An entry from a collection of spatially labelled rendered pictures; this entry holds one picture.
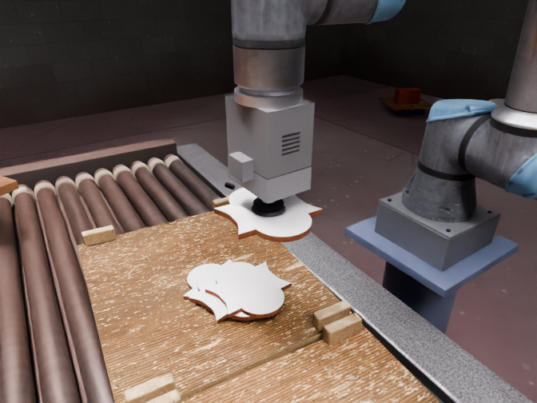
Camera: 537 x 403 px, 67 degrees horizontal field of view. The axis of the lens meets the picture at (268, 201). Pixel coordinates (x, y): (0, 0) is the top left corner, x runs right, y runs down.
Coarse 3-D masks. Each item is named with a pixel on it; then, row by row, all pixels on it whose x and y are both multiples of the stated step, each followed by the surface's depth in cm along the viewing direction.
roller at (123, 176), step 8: (120, 168) 114; (128, 168) 116; (120, 176) 112; (128, 176) 110; (120, 184) 111; (128, 184) 107; (136, 184) 106; (128, 192) 105; (136, 192) 102; (144, 192) 103; (136, 200) 100; (144, 200) 98; (136, 208) 99; (144, 208) 96; (152, 208) 95; (144, 216) 94; (152, 216) 92; (160, 216) 92; (152, 224) 90
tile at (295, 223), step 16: (240, 192) 56; (224, 208) 52; (240, 208) 52; (288, 208) 52; (304, 208) 52; (320, 208) 52; (240, 224) 48; (256, 224) 48; (272, 224) 48; (288, 224) 48; (304, 224) 48; (272, 240) 46; (288, 240) 46
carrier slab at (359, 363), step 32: (320, 352) 56; (352, 352) 56; (384, 352) 56; (224, 384) 52; (256, 384) 52; (288, 384) 52; (320, 384) 52; (352, 384) 52; (384, 384) 52; (416, 384) 52
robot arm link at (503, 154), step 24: (528, 24) 60; (528, 48) 61; (528, 72) 62; (528, 96) 63; (504, 120) 66; (528, 120) 64; (480, 144) 72; (504, 144) 67; (528, 144) 65; (480, 168) 73; (504, 168) 68; (528, 168) 65; (528, 192) 67
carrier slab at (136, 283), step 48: (144, 240) 80; (192, 240) 80; (240, 240) 80; (96, 288) 68; (144, 288) 68; (288, 288) 68; (144, 336) 59; (192, 336) 59; (240, 336) 59; (288, 336) 59; (192, 384) 52
